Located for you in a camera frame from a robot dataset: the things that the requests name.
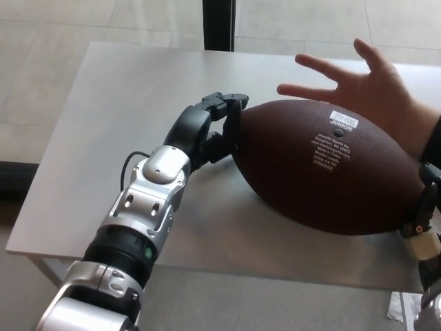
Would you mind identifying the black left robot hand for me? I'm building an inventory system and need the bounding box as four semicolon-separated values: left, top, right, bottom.
161;91;251;172

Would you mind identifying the brown junior football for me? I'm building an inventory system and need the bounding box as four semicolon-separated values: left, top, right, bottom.
234;99;427;237

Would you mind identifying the black vertical door post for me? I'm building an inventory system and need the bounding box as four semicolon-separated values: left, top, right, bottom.
203;0;237;51

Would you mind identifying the black bar on floor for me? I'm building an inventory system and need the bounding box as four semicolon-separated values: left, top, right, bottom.
0;160;38;201

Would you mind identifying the crumpled white paper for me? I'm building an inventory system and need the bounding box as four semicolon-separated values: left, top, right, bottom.
385;291;425;320

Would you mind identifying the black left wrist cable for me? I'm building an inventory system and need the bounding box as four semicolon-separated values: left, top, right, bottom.
121;150;150;190

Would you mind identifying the person's bare hand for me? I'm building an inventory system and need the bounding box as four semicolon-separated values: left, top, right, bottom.
277;37;441;159

